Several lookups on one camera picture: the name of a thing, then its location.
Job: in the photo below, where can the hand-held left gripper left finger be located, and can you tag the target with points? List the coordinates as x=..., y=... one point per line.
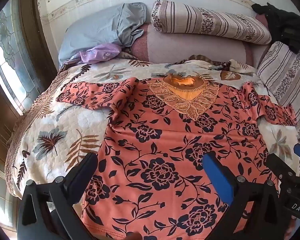
x=83, y=171

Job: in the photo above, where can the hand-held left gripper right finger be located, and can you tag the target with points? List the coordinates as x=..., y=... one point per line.
x=218, y=178

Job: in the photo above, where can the orange floral blouse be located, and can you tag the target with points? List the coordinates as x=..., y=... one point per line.
x=165, y=142

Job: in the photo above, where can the leaf-print quilt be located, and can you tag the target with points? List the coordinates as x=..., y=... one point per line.
x=65, y=120

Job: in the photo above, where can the striped floral pillow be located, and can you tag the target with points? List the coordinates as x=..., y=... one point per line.
x=215, y=20
x=285, y=75

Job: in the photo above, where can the purple floral cloth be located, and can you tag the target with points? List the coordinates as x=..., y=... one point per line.
x=100, y=52

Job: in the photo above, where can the black garment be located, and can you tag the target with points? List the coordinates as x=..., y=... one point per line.
x=285, y=22

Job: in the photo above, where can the pink bolster cushion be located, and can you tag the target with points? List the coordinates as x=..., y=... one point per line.
x=190, y=47

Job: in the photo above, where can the stained glass window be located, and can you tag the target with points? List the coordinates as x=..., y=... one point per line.
x=12, y=55

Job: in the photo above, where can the grey-blue pillow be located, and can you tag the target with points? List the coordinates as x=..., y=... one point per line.
x=95, y=30

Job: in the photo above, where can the brown wooden window frame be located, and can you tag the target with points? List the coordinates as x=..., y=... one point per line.
x=42, y=30

